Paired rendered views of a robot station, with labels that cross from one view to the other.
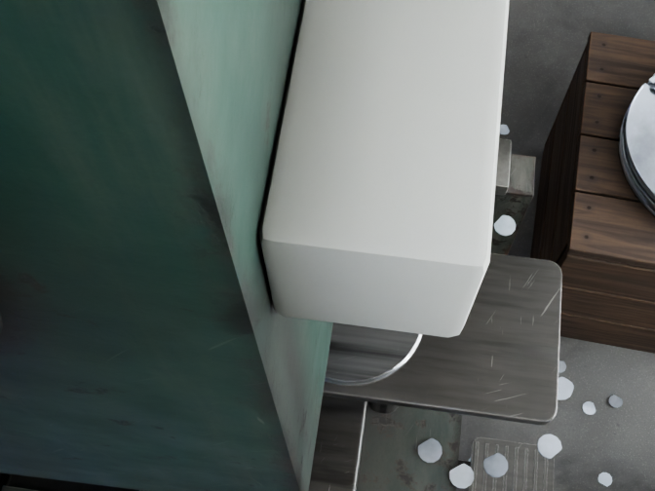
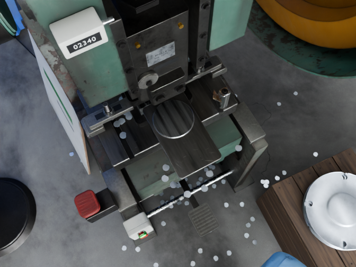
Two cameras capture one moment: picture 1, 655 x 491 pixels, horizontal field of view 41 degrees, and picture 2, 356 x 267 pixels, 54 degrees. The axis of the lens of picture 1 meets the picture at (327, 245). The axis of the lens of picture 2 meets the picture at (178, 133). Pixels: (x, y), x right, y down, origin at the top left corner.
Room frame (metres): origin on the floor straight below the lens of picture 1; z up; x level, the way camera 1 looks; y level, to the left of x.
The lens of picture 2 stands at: (0.01, -0.37, 1.75)
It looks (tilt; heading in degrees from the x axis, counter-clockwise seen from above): 69 degrees down; 55
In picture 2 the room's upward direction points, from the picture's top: 3 degrees counter-clockwise
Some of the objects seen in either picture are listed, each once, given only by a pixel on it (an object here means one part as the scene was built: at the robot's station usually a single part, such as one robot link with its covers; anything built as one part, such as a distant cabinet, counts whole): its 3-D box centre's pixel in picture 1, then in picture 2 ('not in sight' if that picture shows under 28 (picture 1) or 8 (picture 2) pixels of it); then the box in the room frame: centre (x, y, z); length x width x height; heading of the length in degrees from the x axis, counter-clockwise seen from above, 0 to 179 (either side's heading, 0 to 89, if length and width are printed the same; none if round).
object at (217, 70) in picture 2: not in sight; (201, 67); (0.43, 0.08, 0.76); 0.17 x 0.06 x 0.10; 170
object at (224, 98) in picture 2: not in sight; (223, 97); (0.42, -0.05, 0.75); 0.03 x 0.03 x 0.10; 80
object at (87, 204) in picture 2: not in sight; (89, 205); (-0.10, -0.06, 0.72); 0.07 x 0.06 x 0.08; 80
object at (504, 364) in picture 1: (403, 342); (181, 139); (0.24, -0.06, 0.72); 0.25 x 0.14 x 0.14; 80
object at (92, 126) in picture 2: not in sight; (106, 112); (0.10, 0.14, 0.76); 0.17 x 0.06 x 0.10; 170
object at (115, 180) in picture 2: not in sight; (85, 127); (0.03, 0.29, 0.45); 0.92 x 0.12 x 0.90; 80
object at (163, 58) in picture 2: not in sight; (153, 46); (0.26, 0.07, 1.04); 0.17 x 0.15 x 0.30; 80
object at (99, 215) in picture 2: not in sight; (103, 208); (-0.08, -0.06, 0.62); 0.10 x 0.06 x 0.20; 170
